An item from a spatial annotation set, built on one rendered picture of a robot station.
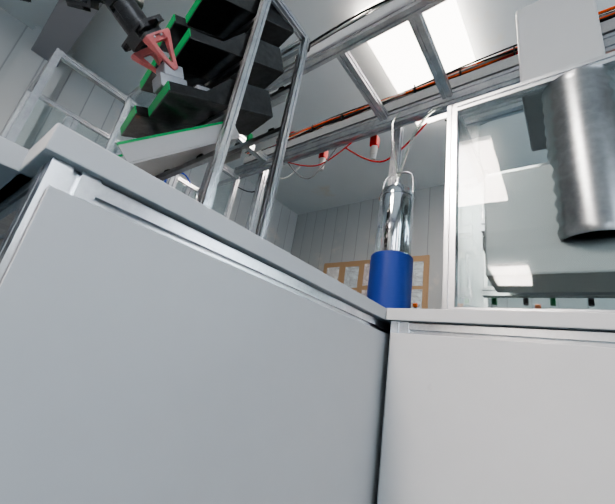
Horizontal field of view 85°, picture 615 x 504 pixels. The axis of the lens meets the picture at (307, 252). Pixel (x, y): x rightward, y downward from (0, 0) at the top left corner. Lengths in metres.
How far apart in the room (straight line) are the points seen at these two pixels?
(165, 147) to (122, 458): 0.56
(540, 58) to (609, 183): 0.53
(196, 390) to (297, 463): 0.25
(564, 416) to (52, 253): 0.78
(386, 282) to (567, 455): 0.66
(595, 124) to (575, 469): 0.75
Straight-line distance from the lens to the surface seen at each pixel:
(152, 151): 0.76
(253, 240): 0.51
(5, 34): 4.20
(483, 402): 0.79
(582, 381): 0.78
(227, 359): 0.48
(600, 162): 1.03
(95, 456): 0.43
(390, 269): 1.20
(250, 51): 0.99
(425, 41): 1.73
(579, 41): 1.39
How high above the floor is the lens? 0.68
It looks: 19 degrees up
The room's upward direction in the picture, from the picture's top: 10 degrees clockwise
